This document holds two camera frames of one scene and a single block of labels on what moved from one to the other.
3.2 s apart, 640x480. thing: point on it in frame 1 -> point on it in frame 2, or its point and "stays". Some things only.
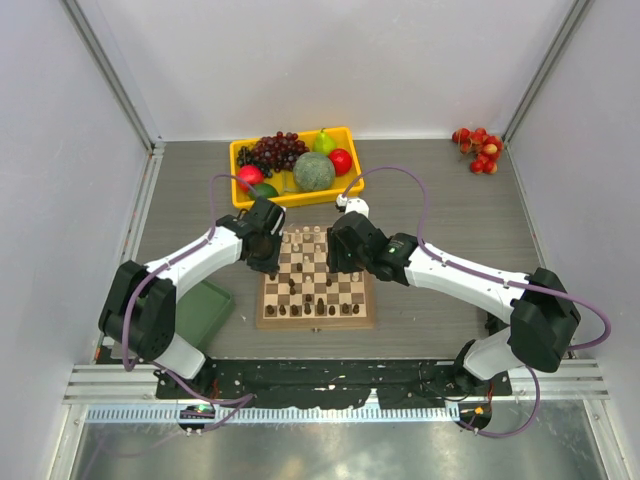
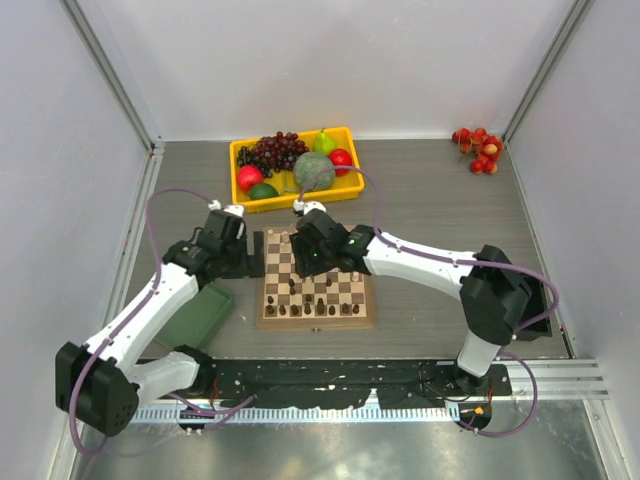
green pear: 323,144 stays
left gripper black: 263,255 -> 256,254
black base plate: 294,383 stays
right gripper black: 339,253 -> 304,259
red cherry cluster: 485,147 stays
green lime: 262,189 stays
